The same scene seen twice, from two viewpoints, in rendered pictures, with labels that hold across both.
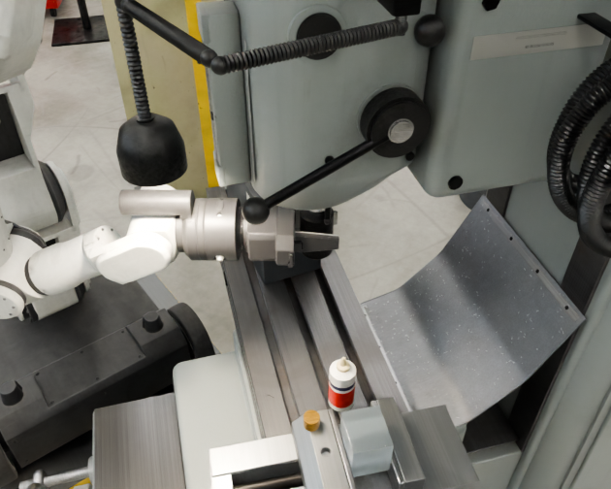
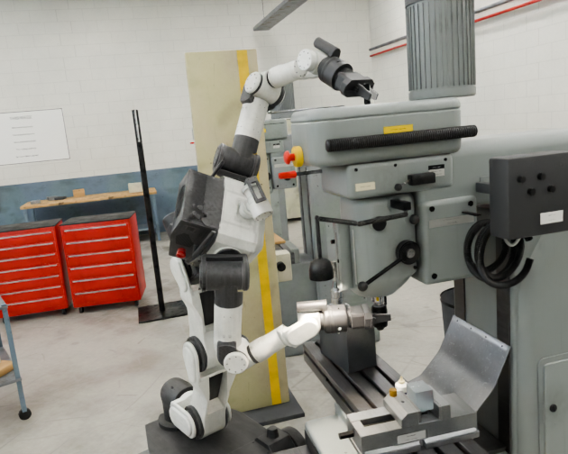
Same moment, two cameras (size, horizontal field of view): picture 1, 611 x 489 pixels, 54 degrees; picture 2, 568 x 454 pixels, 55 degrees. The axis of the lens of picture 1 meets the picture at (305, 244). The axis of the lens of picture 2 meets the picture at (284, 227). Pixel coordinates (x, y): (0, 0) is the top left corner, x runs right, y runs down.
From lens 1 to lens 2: 103 cm
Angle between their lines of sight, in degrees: 30
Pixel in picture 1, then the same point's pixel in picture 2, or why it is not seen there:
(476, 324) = (464, 375)
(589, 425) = (536, 419)
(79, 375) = not seen: outside the picture
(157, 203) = (313, 304)
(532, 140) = (460, 258)
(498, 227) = (463, 326)
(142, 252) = (307, 325)
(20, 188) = not seen: hidden behind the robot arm
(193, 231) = (328, 315)
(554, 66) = (459, 230)
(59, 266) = (265, 343)
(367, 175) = (399, 276)
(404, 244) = not seen: hidden behind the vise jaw
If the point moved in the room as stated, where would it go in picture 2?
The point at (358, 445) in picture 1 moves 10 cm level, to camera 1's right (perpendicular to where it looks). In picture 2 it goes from (416, 390) to (453, 387)
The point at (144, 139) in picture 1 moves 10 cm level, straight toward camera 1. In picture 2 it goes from (322, 263) to (335, 271)
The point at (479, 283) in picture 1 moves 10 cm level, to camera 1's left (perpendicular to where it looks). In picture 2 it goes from (462, 356) to (433, 358)
